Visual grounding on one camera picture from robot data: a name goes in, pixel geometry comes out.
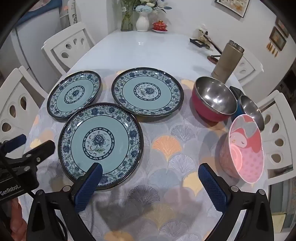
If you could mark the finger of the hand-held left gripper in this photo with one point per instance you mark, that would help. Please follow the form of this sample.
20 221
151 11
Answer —
15 141
39 150

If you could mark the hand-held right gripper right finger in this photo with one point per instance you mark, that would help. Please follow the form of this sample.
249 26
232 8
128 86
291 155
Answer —
212 187

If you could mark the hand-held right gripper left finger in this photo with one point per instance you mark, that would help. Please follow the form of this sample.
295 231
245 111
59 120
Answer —
89 187

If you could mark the blue floral ceramic plate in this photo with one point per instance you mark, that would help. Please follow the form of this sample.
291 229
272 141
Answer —
146 91
99 141
74 92

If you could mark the pink cartoon bowl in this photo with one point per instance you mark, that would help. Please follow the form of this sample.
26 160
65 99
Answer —
245 150

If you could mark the person's left hand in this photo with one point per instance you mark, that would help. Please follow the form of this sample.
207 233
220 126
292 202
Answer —
17 220

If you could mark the white dining chair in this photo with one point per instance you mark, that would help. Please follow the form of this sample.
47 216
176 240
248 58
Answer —
16 104
277 129
247 67
69 46

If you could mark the fan pattern tablecloth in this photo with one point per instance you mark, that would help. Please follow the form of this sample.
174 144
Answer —
175 162

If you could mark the red steel bowl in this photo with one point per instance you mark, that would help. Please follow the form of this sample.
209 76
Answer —
203 109

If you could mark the blue steel bowl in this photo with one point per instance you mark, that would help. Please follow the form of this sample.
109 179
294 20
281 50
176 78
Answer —
251 109

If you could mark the white refrigerator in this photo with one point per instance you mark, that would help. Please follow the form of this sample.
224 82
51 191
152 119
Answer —
30 46

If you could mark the beige thermos bottle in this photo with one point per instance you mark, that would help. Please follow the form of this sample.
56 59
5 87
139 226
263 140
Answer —
227 62

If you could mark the blue cloth cover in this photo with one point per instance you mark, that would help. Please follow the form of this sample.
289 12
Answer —
34 14

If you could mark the brown wooden coaster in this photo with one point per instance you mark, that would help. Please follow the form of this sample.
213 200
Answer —
213 59

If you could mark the black holder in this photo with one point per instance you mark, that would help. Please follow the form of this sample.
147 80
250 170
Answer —
197 42

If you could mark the white figurine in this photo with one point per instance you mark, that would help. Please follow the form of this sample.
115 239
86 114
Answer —
201 32

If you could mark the glass vase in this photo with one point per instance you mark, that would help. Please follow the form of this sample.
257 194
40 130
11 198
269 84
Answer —
127 22

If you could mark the small framed picture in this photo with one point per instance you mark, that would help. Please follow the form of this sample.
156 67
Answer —
282 26
277 38

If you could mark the white ceramic vase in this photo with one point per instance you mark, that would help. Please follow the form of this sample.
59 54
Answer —
142 23

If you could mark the red lidded teacup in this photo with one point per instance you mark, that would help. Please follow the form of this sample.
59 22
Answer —
159 26

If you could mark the flower bouquet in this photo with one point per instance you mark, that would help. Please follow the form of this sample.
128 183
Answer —
148 5

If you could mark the large framed picture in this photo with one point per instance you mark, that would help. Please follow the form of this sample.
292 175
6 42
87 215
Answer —
233 7

